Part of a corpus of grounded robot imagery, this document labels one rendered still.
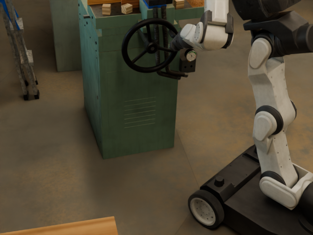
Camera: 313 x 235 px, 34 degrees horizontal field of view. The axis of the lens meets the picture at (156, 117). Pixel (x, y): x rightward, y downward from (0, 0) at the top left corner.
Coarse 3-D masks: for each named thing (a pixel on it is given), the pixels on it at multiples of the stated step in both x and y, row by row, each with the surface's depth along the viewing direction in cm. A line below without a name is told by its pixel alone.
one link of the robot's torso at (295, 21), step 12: (288, 12) 212; (252, 24) 214; (264, 24) 210; (276, 24) 206; (288, 24) 205; (300, 24) 207; (312, 24) 204; (252, 36) 221; (276, 36) 209; (288, 36) 205; (300, 36) 203; (312, 36) 203; (288, 48) 209; (300, 48) 205; (312, 48) 203
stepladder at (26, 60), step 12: (0, 0) 305; (12, 12) 311; (12, 24) 314; (12, 36) 322; (12, 48) 324; (24, 48) 329; (24, 60) 330; (24, 84) 342; (36, 84) 362; (24, 96) 344; (36, 96) 346
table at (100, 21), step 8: (184, 0) 267; (88, 8) 261; (96, 8) 255; (112, 8) 256; (120, 8) 256; (136, 8) 257; (184, 8) 259; (192, 8) 260; (200, 8) 261; (96, 16) 248; (104, 16) 248; (112, 16) 249; (120, 16) 250; (128, 16) 251; (136, 16) 253; (176, 16) 260; (184, 16) 261; (192, 16) 262; (200, 16) 264; (96, 24) 249; (104, 24) 250; (112, 24) 251; (120, 24) 253; (128, 24) 254; (176, 24) 251; (144, 32) 248
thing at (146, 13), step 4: (140, 0) 251; (140, 4) 252; (144, 4) 247; (168, 4) 248; (140, 8) 253; (144, 8) 246; (148, 8) 243; (152, 8) 243; (160, 8) 244; (168, 8) 245; (172, 8) 245; (140, 12) 253; (144, 12) 247; (148, 12) 243; (152, 12) 243; (160, 12) 245; (168, 12) 246; (172, 12) 247; (144, 16) 248; (148, 16) 244; (152, 16) 245; (160, 16) 246; (168, 16) 247; (172, 16) 248; (168, 20) 248; (172, 20) 249; (152, 24) 247
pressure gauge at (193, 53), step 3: (189, 48) 269; (192, 48) 269; (186, 51) 268; (189, 51) 267; (192, 51) 267; (195, 51) 268; (186, 54) 267; (189, 54) 268; (192, 54) 268; (195, 54) 269; (186, 57) 268; (189, 57) 269; (192, 57) 270; (195, 57) 270; (189, 60) 270; (192, 60) 270
